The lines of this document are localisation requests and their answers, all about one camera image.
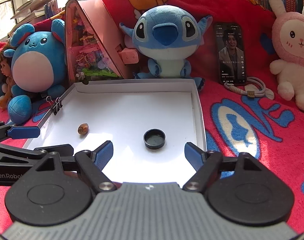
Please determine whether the pink bunny plush toy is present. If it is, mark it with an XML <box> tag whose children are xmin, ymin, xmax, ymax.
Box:
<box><xmin>268</xmin><ymin>0</ymin><xmax>304</xmax><ymax>111</ymax></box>

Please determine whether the black smartphone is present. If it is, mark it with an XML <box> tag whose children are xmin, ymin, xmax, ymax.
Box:
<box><xmin>214</xmin><ymin>23</ymin><xmax>246</xmax><ymax>85</ymax></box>

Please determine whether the brown hazelnut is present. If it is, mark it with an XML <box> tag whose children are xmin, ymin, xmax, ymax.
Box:
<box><xmin>77</xmin><ymin>123</ymin><xmax>89</xmax><ymax>136</ymax></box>

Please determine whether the white shallow cardboard box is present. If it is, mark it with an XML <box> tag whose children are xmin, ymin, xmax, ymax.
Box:
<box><xmin>24</xmin><ymin>79</ymin><xmax>206</xmax><ymax>185</ymax></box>

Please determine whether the round blue plush toy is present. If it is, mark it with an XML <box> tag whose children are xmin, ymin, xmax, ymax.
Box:
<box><xmin>4</xmin><ymin>19</ymin><xmax>67</xmax><ymax>125</ymax></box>

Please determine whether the black binder clip on box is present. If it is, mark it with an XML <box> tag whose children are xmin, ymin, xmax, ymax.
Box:
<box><xmin>46</xmin><ymin>95</ymin><xmax>63</xmax><ymax>115</ymax></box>

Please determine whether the pink triangular miniature house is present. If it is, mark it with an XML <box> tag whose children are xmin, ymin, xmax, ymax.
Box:
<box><xmin>65</xmin><ymin>0</ymin><xmax>136</xmax><ymax>84</ymax></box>

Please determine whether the brown-haired doll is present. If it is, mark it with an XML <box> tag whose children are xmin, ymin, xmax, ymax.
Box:
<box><xmin>0</xmin><ymin>44</ymin><xmax>16</xmax><ymax>110</ymax></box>

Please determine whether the Stitch plush toy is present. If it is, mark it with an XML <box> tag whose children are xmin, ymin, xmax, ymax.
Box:
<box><xmin>119</xmin><ymin>5</ymin><xmax>213</xmax><ymax>79</ymax></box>

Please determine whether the black round lid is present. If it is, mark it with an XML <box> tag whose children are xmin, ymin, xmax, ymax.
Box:
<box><xmin>143</xmin><ymin>128</ymin><xmax>166</xmax><ymax>150</ymax></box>

